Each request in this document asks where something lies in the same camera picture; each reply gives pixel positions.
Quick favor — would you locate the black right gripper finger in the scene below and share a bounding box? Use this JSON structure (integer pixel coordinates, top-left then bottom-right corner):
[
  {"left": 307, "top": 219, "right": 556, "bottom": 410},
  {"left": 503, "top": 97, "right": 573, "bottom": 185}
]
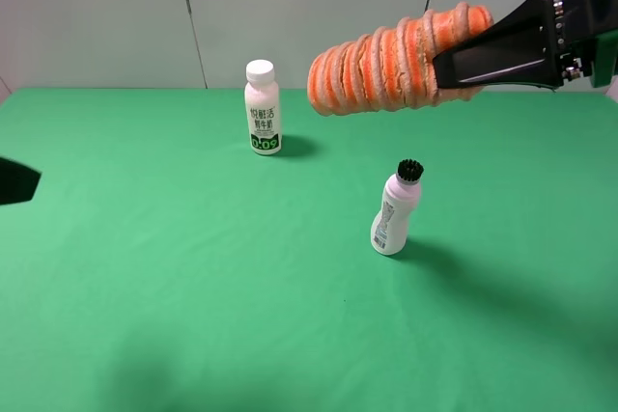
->
[{"left": 433, "top": 0, "right": 563, "bottom": 90}]

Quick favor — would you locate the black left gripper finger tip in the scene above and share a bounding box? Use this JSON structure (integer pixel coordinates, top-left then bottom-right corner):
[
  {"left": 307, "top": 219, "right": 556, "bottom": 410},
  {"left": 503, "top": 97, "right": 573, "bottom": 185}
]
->
[{"left": 0, "top": 157, "right": 42, "bottom": 206}]

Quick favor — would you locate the white milk bottle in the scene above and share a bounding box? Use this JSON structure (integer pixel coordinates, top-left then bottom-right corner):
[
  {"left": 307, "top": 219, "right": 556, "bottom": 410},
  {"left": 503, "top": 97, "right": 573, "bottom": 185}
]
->
[{"left": 244, "top": 59, "right": 283, "bottom": 155}]

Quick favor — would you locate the white bottle with black brush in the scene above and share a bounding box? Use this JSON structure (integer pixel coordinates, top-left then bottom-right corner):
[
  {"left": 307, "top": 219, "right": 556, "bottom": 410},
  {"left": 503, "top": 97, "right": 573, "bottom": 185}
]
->
[{"left": 370, "top": 159, "right": 424, "bottom": 256}]

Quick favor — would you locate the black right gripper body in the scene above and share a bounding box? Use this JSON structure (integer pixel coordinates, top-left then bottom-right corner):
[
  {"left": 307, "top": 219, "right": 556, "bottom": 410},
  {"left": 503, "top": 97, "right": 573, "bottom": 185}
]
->
[{"left": 554, "top": 0, "right": 617, "bottom": 88}]

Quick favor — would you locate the orange striped bread loaf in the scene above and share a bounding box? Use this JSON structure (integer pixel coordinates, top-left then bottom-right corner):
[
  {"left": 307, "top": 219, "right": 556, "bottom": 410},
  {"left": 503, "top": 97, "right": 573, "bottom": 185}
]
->
[{"left": 307, "top": 2, "right": 493, "bottom": 116}]

